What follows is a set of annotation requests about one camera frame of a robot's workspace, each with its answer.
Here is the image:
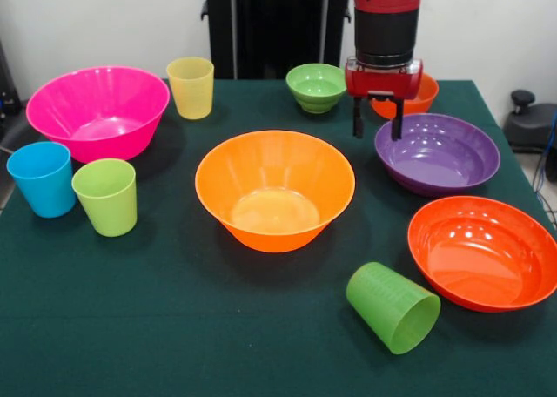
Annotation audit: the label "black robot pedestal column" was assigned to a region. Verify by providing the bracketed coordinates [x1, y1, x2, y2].
[200, 0, 356, 81]

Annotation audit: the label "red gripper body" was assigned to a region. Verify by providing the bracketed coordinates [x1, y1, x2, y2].
[344, 57, 425, 101]

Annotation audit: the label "large orange bowl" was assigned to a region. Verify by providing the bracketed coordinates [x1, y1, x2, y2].
[194, 129, 357, 254]

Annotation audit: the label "dark green tablecloth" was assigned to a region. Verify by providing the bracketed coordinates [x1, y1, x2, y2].
[0, 78, 557, 397]

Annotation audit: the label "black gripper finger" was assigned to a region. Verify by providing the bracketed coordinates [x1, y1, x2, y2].
[367, 91, 405, 142]
[352, 96, 365, 139]

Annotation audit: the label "small orange bowl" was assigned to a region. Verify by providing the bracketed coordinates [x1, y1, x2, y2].
[369, 72, 440, 121]

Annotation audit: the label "small green bowl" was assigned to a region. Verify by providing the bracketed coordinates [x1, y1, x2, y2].
[285, 63, 349, 115]

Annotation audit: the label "yellow cup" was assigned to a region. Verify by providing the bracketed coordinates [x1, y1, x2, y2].
[165, 56, 216, 121]

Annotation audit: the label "large pink bowl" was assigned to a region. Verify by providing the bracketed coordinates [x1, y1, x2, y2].
[24, 65, 171, 165]

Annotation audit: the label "blue cup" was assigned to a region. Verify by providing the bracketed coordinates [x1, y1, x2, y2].
[5, 141, 77, 219]

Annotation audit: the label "wide red-orange bowl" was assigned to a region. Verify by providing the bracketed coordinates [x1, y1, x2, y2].
[406, 195, 557, 314]

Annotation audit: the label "purple bowl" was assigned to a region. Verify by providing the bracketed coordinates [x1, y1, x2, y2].
[373, 112, 502, 198]

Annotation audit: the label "dark equipment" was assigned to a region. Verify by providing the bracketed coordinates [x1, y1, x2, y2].
[0, 39, 23, 126]

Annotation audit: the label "black stand base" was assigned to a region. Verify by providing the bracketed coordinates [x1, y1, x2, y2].
[503, 89, 557, 155]

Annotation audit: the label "blue cables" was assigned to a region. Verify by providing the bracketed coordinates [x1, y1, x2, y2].
[533, 109, 557, 224]

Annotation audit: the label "lime green cup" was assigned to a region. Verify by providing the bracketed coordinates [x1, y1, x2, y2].
[70, 158, 138, 239]

